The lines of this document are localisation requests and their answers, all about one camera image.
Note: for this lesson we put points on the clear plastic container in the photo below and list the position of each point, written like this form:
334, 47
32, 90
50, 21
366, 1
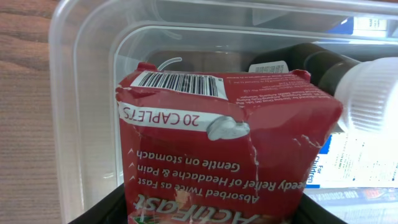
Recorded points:
95, 44

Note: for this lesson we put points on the blue fever patch packet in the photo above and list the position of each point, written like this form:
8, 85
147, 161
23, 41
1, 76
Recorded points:
356, 178

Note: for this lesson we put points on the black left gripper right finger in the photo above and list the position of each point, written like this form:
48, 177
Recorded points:
309, 212

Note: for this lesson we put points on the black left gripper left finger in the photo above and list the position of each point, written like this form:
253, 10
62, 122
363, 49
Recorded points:
110, 210

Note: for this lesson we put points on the black tube with white cap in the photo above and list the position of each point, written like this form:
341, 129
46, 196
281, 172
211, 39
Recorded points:
367, 90

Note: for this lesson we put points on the red Panadol box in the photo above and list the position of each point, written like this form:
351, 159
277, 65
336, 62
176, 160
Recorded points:
219, 147

